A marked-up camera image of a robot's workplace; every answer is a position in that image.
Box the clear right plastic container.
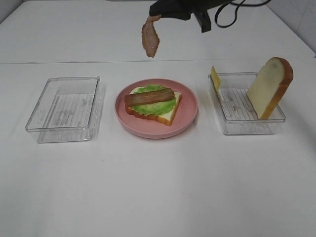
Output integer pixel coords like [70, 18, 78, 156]
[208, 72, 286, 135]

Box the brown bacon strip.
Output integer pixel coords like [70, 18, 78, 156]
[124, 88, 175, 107]

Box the pink round plate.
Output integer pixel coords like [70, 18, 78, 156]
[115, 79, 198, 139]

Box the clear left plastic container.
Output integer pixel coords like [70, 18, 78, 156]
[25, 77, 102, 143]

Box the yellow cheese slice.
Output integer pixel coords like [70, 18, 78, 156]
[211, 66, 221, 93]

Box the bread slice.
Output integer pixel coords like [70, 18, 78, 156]
[246, 57, 293, 120]
[125, 91, 182, 126]

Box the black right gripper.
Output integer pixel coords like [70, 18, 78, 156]
[149, 0, 231, 33]

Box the clear plastic container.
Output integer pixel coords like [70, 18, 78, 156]
[25, 77, 102, 143]
[208, 72, 286, 135]

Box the upright bread slice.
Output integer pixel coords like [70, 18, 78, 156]
[246, 57, 293, 120]

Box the pink bacon strip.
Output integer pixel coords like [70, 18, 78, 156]
[142, 15, 161, 58]

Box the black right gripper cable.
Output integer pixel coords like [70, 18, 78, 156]
[214, 0, 272, 28]

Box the green lettuce leaf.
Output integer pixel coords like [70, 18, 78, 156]
[130, 84, 182, 118]

